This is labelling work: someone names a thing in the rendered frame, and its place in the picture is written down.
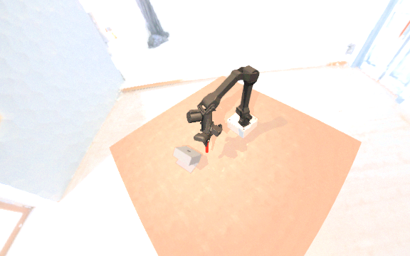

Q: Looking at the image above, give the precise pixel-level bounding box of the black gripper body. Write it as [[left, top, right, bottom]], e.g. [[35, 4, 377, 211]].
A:
[[194, 121, 213, 142]]

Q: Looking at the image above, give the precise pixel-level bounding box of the grey panel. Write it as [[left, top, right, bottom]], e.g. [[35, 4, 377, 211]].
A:
[[173, 146, 201, 173]]

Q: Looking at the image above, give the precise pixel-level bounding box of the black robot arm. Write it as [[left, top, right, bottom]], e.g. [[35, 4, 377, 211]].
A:
[[186, 65, 260, 137]]

